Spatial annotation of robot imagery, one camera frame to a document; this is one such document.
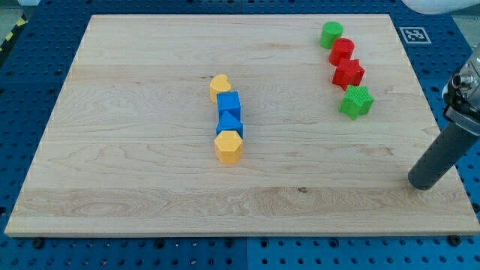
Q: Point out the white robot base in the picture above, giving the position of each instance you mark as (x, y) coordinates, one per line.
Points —
(438, 6)

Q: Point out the blue triangle block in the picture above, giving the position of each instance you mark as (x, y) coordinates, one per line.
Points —
(228, 122)

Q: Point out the wooden board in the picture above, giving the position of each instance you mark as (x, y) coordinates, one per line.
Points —
(129, 150)

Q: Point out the yellow hexagon block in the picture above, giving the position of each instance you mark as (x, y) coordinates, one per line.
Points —
(228, 147)

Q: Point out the blue cube block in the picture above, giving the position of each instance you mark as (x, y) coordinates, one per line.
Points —
(229, 102)

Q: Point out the yellow heart block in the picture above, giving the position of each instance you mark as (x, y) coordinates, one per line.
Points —
(219, 84)

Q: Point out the green star block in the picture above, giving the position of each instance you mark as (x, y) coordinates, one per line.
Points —
(356, 102)

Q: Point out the red star block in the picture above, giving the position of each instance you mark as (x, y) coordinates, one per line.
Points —
(348, 72)

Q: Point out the red cylinder block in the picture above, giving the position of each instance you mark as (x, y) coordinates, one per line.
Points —
(342, 48)

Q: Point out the green cylinder block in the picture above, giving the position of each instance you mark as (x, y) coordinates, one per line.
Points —
(331, 31)

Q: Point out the white fiducial marker tag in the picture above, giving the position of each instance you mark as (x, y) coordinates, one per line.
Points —
(415, 35)

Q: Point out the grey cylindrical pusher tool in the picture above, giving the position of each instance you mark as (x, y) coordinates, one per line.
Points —
(442, 154)

